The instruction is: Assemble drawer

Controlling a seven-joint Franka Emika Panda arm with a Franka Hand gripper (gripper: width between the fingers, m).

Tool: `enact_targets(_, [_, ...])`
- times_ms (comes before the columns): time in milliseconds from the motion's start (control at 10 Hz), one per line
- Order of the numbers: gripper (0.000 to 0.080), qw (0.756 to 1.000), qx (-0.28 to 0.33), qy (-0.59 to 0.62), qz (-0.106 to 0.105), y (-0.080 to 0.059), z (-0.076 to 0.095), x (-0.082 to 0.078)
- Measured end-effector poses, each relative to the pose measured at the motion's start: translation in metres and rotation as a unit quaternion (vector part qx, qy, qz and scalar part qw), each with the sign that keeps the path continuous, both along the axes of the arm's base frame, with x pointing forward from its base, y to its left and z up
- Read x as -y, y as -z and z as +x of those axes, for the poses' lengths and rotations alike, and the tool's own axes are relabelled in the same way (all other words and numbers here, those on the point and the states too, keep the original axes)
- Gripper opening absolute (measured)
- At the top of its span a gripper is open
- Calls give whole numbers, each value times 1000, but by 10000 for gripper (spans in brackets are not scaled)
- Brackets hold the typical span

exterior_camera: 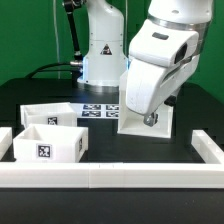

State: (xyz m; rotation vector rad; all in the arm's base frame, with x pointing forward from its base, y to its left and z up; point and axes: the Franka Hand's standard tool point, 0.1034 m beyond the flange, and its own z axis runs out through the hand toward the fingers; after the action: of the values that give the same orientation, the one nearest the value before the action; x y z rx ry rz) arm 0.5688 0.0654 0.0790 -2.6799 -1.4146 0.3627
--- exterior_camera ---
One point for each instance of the white rear drawer box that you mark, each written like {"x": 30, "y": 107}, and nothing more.
{"x": 60, "y": 114}

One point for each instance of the white fence rail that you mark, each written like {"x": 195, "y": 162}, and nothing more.
{"x": 118, "y": 175}
{"x": 208, "y": 150}
{"x": 5, "y": 140}

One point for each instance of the white front fence rail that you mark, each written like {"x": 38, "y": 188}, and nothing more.
{"x": 118, "y": 175}

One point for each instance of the white right fence rail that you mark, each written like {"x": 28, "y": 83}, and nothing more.
{"x": 208, "y": 150}

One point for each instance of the white drawer cabinet frame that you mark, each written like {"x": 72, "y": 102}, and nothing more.
{"x": 131, "y": 123}

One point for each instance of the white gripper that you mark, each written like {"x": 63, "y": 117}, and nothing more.
{"x": 161, "y": 60}

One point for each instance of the white left fence rail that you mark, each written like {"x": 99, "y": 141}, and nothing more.
{"x": 5, "y": 140}

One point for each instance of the white drawer box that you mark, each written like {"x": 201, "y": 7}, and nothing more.
{"x": 50, "y": 143}
{"x": 60, "y": 114}

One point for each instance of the white marker tag sheet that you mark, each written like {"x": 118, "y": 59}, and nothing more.
{"x": 98, "y": 111}

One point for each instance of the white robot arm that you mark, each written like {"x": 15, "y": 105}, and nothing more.
{"x": 106, "y": 61}

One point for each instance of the white front drawer box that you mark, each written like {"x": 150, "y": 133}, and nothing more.
{"x": 50, "y": 143}

